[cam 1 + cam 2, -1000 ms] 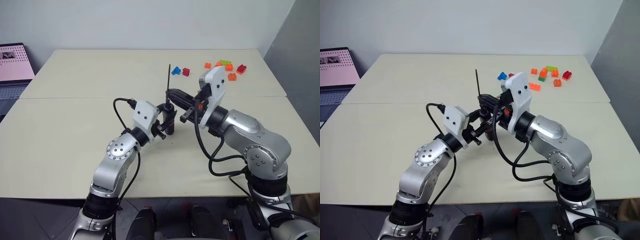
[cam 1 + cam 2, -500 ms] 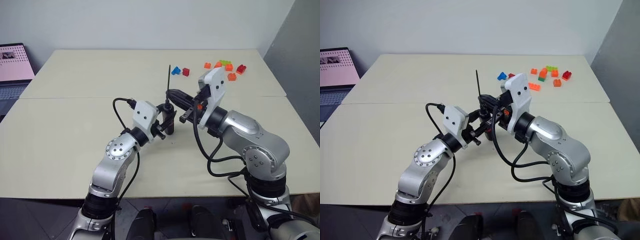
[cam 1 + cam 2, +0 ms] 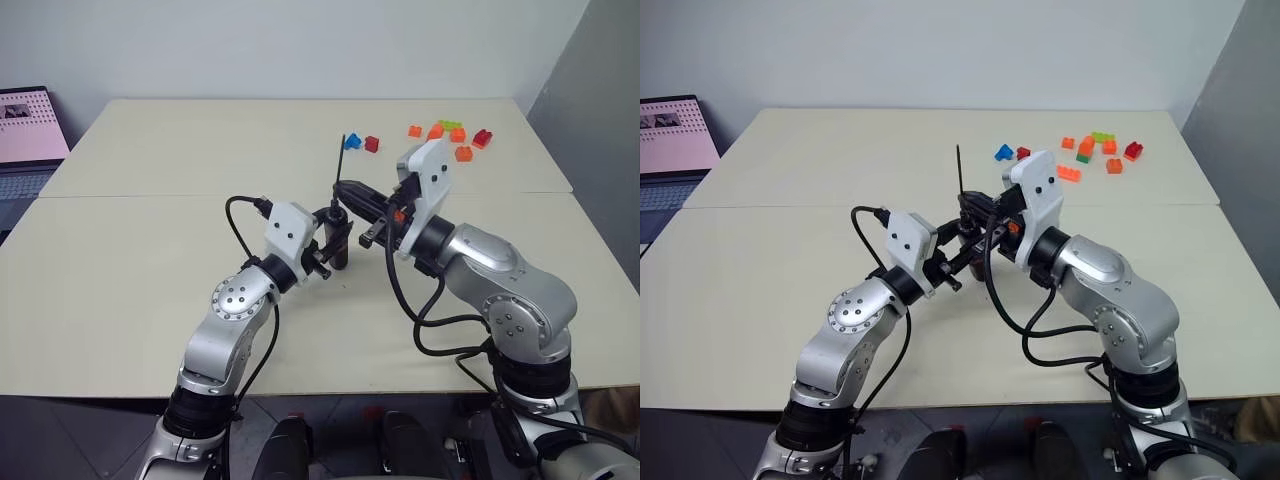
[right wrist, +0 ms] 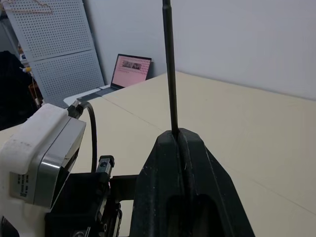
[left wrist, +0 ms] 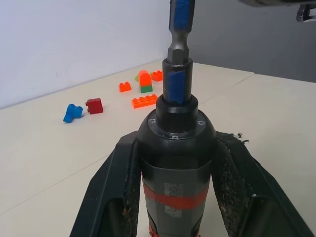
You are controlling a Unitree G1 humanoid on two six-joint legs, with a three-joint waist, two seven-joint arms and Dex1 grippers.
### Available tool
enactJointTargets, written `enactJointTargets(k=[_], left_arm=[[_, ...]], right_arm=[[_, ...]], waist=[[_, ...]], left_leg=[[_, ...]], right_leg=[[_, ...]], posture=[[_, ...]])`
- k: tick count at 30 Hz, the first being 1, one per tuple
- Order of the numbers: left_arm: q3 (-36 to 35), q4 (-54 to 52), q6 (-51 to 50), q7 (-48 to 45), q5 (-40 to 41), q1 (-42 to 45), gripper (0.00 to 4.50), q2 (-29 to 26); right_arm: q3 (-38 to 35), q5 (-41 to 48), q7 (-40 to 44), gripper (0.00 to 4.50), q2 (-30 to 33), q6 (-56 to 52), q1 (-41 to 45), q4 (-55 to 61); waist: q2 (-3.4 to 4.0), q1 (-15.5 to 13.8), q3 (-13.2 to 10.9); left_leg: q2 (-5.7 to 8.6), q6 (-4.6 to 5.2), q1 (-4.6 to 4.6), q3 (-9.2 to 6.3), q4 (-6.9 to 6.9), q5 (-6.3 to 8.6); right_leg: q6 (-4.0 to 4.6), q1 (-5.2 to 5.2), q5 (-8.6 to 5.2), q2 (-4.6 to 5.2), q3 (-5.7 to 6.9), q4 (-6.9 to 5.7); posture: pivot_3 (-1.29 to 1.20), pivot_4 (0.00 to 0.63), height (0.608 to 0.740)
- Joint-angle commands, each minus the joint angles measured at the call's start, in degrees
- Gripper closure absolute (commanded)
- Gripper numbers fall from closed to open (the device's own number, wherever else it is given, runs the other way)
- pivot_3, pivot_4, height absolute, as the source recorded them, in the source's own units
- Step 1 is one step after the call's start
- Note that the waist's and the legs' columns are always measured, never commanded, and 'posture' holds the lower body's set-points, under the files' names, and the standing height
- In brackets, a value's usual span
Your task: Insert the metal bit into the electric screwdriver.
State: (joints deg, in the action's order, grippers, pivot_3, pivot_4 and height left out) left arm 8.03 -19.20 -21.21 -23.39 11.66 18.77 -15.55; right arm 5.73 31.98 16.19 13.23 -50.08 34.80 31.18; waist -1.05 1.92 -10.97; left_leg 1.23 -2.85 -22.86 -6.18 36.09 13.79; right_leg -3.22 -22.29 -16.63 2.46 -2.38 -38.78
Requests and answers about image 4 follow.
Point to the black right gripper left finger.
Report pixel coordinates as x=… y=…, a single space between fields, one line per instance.
x=158 y=192

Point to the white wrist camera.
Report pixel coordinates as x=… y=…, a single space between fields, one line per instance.
x=32 y=158

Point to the black fabric covered object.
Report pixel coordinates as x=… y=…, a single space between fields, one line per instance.
x=14 y=91

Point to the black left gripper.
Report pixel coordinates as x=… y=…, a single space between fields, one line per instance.
x=81 y=200

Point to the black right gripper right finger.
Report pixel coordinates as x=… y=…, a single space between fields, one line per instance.
x=212 y=187

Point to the thin black rod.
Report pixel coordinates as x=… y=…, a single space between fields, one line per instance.
x=170 y=69

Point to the open laptop pink screen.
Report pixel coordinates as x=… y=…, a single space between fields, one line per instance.
x=130 y=70

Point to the grey perforated pegboard panel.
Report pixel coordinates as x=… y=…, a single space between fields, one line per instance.
x=59 y=51

